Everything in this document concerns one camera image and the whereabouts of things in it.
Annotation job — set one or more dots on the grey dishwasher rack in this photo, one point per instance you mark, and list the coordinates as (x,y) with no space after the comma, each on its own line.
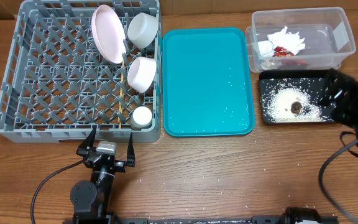
(57,86)

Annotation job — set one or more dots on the white napkin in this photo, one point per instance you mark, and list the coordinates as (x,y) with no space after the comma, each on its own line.
(283,38)

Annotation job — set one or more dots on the pile of rice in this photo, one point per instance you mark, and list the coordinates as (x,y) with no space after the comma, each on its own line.
(291,105)

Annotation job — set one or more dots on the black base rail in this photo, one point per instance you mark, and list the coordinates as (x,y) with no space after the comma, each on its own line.
(290,215)

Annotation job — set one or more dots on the grey-white bowl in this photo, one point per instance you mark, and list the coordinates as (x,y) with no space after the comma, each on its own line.
(142,30)

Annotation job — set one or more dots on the pink round plate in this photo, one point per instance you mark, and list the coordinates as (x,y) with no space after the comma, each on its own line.
(108,34)

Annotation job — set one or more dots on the clear plastic bin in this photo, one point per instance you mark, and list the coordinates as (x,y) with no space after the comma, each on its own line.
(326,30)

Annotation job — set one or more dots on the red snack wrapper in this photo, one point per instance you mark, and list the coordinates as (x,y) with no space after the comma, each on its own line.
(283,52)

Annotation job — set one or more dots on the brown food scrap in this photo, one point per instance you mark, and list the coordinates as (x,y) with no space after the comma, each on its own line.
(296,107)

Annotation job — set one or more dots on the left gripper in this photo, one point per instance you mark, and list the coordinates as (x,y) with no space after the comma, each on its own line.
(82,149)

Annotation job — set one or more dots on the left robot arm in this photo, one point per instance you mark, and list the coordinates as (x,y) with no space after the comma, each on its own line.
(90,198)

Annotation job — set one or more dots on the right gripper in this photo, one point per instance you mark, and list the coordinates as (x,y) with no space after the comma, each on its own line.
(337,90)

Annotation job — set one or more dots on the teal plastic tray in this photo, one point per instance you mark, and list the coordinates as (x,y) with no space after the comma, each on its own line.
(207,88)

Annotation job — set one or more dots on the pink bowl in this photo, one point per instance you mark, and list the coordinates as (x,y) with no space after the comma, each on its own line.
(141,73)

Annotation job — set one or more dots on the white paper cup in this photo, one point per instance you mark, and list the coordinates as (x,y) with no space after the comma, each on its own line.
(141,118)

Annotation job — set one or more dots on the black food waste tray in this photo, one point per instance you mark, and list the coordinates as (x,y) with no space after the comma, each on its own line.
(266,90)

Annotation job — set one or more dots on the wooden chopstick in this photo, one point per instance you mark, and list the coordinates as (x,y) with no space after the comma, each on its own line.
(120,108)
(122,75)

